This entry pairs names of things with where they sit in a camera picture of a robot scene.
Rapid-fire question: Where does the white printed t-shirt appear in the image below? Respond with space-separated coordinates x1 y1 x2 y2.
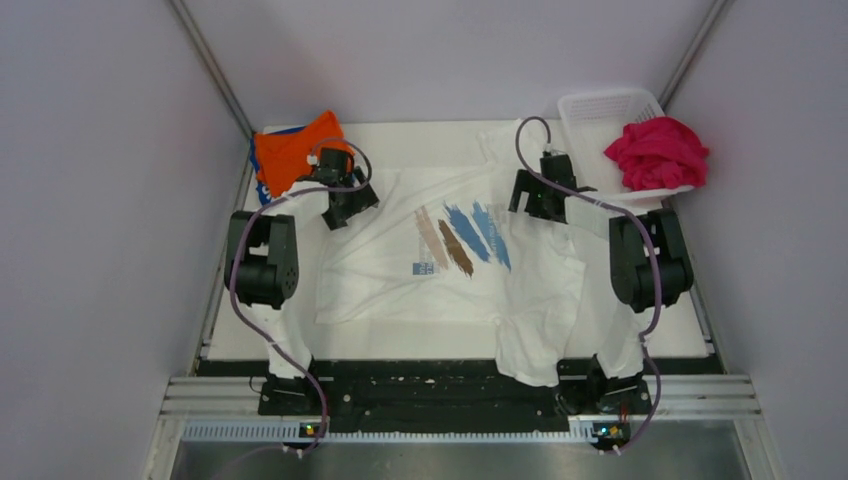
315 122 586 387

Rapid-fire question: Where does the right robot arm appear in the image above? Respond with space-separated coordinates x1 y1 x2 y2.
509 152 694 414

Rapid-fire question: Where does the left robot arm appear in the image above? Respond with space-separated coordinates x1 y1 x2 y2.
224 144 378 414

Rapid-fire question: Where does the orange folded t-shirt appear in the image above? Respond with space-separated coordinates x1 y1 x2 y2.
253 110 344 201

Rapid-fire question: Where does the blue folded t-shirt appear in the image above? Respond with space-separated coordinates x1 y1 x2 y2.
249 126 311 205

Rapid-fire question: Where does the white plastic basket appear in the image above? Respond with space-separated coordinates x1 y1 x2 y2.
557 88 693 208

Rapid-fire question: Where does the pink crumpled t-shirt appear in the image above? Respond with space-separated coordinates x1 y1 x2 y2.
604 116 710 191

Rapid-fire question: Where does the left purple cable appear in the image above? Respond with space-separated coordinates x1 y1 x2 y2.
227 137 374 458

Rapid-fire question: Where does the purple cable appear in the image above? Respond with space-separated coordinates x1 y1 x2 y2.
227 137 374 458
515 116 664 456

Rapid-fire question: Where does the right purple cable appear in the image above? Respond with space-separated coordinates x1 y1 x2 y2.
515 116 664 456

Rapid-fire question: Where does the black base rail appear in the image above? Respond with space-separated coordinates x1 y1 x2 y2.
195 356 725 439

